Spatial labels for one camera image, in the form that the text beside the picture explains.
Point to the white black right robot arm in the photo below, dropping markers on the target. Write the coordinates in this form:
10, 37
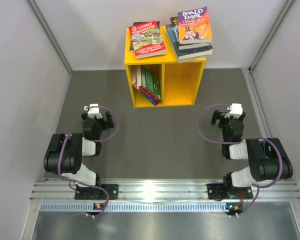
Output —
267, 159

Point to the yellow wooden cubby shelf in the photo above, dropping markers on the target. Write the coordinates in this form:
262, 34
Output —
179, 82

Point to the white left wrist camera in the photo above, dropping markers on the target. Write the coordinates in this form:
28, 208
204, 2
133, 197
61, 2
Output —
93, 111

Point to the aluminium mounting rail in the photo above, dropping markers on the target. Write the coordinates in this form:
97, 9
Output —
148, 195

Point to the green red paperback book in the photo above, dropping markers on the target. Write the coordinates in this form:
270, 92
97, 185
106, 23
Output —
151, 83

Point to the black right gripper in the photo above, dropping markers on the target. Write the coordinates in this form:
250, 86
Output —
219, 115

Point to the purple Roald Dahl book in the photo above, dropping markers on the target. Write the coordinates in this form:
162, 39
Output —
194, 26

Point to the black blue treehouse book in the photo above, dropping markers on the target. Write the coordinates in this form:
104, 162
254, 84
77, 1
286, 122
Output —
184, 46

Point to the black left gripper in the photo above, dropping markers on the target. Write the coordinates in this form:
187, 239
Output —
107, 123

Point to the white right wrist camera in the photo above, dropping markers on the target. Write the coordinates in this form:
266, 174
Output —
234, 110

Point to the red 13-storey treehouse book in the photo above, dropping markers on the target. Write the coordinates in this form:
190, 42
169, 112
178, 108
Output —
147, 40

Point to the aluminium corner frame post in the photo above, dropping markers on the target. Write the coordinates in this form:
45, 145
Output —
288, 4

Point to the teal paperback book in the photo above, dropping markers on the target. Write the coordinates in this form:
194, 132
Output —
185, 60

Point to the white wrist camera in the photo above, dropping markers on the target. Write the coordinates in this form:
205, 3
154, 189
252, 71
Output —
93, 111
234, 110

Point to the dark blue paperback book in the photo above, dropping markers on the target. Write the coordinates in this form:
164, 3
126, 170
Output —
188, 53

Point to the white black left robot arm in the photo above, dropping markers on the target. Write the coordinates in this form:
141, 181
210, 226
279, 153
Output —
64, 155

